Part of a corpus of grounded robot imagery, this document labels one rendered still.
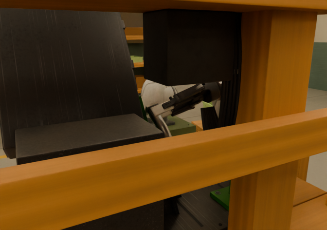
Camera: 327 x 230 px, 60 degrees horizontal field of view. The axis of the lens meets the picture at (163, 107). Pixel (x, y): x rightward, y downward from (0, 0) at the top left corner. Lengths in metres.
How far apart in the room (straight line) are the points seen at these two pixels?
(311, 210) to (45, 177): 0.91
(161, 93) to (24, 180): 1.27
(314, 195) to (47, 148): 0.95
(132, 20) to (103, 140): 6.37
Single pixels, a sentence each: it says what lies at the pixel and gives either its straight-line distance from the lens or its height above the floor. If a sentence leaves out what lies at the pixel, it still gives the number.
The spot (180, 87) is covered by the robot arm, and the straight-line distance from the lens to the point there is 1.65.
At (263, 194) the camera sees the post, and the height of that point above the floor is 1.09.
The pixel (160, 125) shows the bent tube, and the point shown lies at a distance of 0.84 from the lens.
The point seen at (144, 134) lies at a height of 1.24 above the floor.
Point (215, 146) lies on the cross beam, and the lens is 0.51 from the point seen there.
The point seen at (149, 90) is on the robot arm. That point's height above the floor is 1.15.
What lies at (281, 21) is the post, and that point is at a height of 1.48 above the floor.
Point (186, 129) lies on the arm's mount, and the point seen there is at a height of 0.92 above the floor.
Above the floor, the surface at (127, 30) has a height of 1.53.
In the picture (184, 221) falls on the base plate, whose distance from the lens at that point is 0.93.
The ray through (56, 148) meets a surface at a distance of 0.59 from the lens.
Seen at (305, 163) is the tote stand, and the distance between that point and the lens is 2.03.
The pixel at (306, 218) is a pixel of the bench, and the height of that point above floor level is 0.88.
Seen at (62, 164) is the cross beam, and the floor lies 1.28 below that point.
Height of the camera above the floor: 1.45
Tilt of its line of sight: 14 degrees down
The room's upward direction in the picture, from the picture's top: straight up
